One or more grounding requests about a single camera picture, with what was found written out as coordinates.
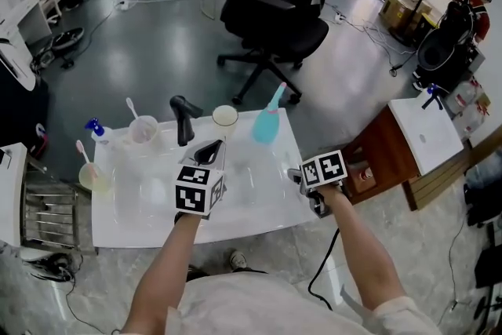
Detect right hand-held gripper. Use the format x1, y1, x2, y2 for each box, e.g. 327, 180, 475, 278
287, 149, 350, 220

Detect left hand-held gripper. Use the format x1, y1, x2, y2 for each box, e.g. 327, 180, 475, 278
173, 139, 229, 224

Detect cream cup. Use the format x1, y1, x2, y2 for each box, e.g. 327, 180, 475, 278
212, 104, 239, 140

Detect clear pinkish cup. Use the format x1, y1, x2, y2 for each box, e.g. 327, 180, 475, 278
128, 115, 162, 151

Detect white toothbrush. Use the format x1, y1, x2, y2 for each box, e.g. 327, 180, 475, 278
125, 96, 143, 122

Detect person's left forearm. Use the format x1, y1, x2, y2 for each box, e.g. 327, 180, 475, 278
121, 213, 205, 335

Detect person's right forearm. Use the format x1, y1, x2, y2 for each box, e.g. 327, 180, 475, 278
317, 186, 407, 311

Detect white sink basin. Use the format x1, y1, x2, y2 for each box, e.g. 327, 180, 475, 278
90, 109, 317, 248

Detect black faucet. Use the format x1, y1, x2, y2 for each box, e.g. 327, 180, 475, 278
169, 95, 204, 147

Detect teal spray bottle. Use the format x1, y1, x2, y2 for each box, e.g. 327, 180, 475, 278
250, 82, 289, 145

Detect brown wooden cabinet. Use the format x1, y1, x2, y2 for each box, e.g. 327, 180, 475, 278
319, 105, 502, 213

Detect person's right shoe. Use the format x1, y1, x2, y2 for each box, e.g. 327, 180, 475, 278
229, 249, 249, 271

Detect blue pump soap bottle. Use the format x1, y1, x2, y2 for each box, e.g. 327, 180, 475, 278
85, 118, 115, 147

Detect person's black trousers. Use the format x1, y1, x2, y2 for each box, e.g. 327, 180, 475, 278
186, 264, 267, 283

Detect person's white shirt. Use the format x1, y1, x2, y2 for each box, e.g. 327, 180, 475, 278
166, 272, 444, 335

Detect small white sink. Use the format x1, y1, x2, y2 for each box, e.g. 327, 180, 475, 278
387, 96, 464, 176

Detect dark faucet with blue tip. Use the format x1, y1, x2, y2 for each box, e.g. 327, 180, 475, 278
421, 84, 442, 111

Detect metal rack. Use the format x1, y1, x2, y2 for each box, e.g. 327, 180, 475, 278
21, 168, 85, 253

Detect clear plastic jugs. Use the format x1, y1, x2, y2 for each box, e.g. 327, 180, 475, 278
445, 78, 491, 135

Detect cardboard box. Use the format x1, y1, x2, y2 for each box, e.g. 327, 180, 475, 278
378, 0, 432, 33

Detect black and white appliance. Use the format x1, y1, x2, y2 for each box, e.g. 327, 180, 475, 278
0, 37, 50, 158

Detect white sink counter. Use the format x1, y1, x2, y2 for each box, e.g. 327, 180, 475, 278
0, 143, 28, 248

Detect white vanity desk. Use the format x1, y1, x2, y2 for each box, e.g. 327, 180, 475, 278
0, 0, 64, 45

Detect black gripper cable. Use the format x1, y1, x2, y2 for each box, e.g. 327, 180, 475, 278
307, 227, 340, 311

